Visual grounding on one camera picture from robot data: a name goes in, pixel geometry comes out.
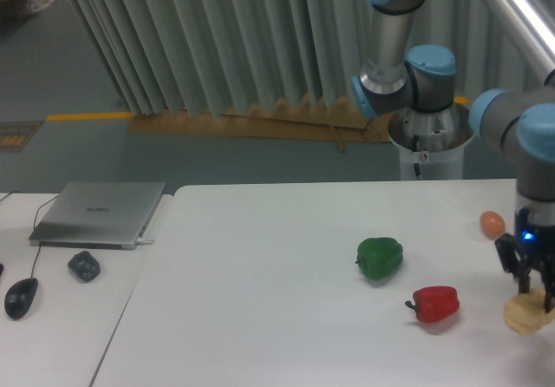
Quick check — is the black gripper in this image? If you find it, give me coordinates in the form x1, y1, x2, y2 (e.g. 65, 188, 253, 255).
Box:
494, 207, 554, 313

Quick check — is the beige bread loaf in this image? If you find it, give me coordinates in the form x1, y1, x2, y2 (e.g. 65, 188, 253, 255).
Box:
504, 288, 554, 336

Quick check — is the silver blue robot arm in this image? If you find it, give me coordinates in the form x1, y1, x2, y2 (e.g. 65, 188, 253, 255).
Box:
351, 0, 554, 312

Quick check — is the brown egg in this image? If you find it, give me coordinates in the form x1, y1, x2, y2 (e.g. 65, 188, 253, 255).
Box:
480, 211, 506, 239

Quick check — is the red bell pepper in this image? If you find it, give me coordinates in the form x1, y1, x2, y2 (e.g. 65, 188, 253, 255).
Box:
405, 285, 460, 324

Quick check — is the green bell pepper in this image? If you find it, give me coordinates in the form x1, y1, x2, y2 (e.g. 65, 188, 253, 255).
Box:
356, 237, 403, 281

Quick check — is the flat brown cardboard sheet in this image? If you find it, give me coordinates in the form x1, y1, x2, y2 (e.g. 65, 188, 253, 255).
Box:
126, 96, 392, 152

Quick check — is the white usb plug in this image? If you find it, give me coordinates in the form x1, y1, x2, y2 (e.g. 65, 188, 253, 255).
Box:
136, 239, 155, 246

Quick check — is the pale green pleated curtain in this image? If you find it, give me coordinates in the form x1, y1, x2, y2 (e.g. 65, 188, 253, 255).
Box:
55, 0, 555, 116

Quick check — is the small black controller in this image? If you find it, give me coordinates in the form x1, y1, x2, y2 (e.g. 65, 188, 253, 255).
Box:
68, 251, 101, 283

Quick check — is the grey closed laptop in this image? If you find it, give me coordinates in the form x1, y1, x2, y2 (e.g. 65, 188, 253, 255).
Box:
29, 181, 166, 249

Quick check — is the black computer mouse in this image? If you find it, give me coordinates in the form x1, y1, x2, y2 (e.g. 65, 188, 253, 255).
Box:
4, 277, 38, 320

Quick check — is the floor warning sign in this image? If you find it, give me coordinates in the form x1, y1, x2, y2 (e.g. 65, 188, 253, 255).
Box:
0, 121, 43, 153

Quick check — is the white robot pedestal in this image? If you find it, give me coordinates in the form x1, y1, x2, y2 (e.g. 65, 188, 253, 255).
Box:
395, 144, 465, 180

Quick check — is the black mouse cable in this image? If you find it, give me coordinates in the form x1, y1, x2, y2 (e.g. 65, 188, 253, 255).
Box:
0, 191, 61, 280

